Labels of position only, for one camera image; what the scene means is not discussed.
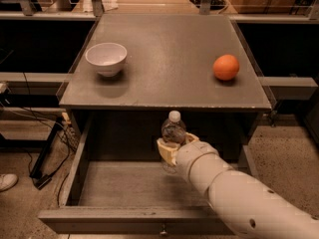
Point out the orange fruit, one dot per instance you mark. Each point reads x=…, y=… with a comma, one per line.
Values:
x=226, y=67

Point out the grey wooden cabinet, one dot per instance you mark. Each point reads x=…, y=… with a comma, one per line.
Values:
x=169, y=67

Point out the white shoe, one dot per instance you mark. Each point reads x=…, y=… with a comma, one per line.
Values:
x=7, y=181

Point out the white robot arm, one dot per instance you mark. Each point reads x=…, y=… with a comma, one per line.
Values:
x=249, y=208

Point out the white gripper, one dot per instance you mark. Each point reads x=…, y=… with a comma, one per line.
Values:
x=189, y=153

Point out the black power strip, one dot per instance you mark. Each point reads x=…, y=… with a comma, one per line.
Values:
x=40, y=179

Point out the metal drawer knob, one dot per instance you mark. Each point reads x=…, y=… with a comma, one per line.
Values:
x=163, y=231

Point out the white ceramic bowl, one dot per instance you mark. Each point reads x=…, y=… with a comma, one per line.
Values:
x=107, y=59

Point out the clear plastic water bottle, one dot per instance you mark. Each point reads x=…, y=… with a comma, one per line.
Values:
x=173, y=130

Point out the open grey top drawer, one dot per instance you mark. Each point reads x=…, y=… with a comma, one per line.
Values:
x=118, y=184

